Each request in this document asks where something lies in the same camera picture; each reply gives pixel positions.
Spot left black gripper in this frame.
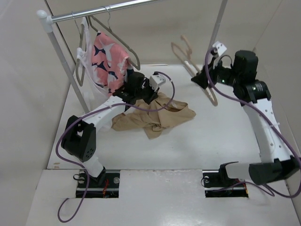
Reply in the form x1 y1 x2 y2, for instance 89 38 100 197
135 79 158 105

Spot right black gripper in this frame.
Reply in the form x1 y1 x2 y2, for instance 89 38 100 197
191 56 242 89

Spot beige t shirt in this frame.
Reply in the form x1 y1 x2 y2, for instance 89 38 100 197
112 92 196 139

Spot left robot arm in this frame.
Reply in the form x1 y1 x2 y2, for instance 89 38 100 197
61 72 166 187

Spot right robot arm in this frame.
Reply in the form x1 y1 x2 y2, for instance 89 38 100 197
191 47 301 186

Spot grey hanger with pink shirt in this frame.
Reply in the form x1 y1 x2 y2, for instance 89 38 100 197
87 6 141 70

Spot pink shark print shirt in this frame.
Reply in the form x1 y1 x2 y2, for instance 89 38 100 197
91 31 134 96

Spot grey hanger with tank top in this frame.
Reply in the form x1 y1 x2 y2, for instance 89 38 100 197
75 17 90 87

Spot white tank top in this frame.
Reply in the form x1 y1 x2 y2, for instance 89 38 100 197
83 32 109 111

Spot white clothes rack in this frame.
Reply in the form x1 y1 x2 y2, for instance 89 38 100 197
36 0 229 113

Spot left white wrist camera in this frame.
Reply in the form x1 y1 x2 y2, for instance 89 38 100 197
149 74 166 91

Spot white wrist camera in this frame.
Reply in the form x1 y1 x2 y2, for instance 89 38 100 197
211 41 227 58
149 74 166 91

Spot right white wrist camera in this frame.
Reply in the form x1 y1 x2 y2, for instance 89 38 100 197
211 41 227 58

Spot aluminium rail on right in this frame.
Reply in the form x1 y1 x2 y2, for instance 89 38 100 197
234 66 261 130

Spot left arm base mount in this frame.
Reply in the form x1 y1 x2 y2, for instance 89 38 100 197
73 170 120 198

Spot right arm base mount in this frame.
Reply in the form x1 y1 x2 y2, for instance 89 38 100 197
201 170 249 198

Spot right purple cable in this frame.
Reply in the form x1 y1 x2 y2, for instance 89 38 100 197
203 47 301 198

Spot purple cable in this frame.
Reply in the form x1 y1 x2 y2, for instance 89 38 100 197
57 71 176 223
203 47 301 198

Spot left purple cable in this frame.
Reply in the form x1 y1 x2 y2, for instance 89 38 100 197
57 71 176 223

